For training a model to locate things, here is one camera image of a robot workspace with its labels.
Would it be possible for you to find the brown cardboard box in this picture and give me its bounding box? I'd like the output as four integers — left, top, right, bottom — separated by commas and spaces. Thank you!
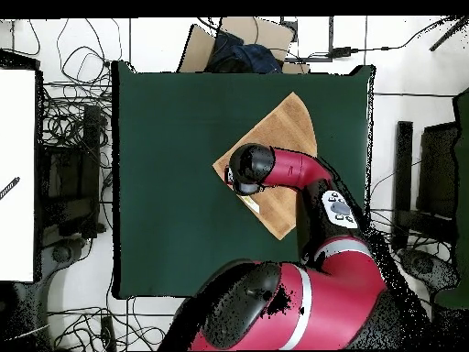
177, 16, 311, 74

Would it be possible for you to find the black tripod leg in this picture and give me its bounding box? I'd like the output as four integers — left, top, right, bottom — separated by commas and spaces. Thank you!
429, 16, 469, 52

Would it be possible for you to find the black cable bundle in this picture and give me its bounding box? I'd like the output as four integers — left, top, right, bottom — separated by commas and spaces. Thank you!
365, 208, 455, 265

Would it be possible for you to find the black striped rod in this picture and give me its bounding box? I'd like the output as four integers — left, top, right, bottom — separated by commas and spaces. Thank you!
0, 176, 21, 201

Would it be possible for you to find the dark green table cloth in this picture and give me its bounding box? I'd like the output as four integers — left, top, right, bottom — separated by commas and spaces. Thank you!
111, 60, 376, 300

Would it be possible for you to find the dark blue clothing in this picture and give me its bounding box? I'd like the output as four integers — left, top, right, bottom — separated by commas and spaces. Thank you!
204, 30, 283, 74

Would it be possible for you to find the white board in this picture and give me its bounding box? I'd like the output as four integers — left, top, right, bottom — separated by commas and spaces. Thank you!
0, 68, 38, 282

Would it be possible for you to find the black cable tangle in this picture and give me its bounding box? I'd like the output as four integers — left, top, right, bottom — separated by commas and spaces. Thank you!
36, 17, 124, 170

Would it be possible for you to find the tan terry towel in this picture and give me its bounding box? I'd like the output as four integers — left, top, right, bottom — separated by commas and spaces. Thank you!
212, 91, 319, 242

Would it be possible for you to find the black floor cable heap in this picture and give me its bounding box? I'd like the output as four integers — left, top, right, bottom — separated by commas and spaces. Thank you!
47, 296, 177, 351

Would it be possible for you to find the black office chair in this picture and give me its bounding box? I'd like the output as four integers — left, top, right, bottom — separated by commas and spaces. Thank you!
34, 104, 109, 272
391, 120, 461, 294

